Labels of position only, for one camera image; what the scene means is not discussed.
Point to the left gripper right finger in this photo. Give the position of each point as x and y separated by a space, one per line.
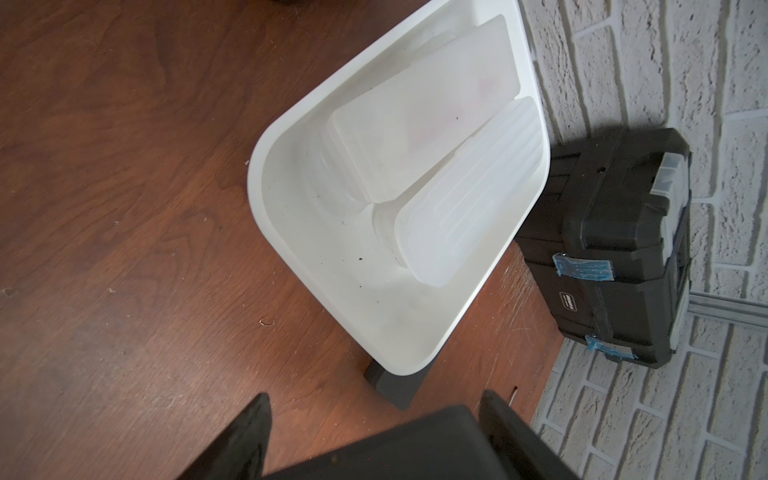
521 452

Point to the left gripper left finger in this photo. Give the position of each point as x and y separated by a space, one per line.
240 450

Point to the black pencil case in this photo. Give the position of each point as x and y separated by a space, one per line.
447 444

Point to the ribbed translucent pencil case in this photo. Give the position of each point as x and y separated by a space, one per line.
439 227

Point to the white storage bin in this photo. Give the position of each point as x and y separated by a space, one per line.
402 323

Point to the black plastic toolbox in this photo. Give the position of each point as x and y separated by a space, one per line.
608 242

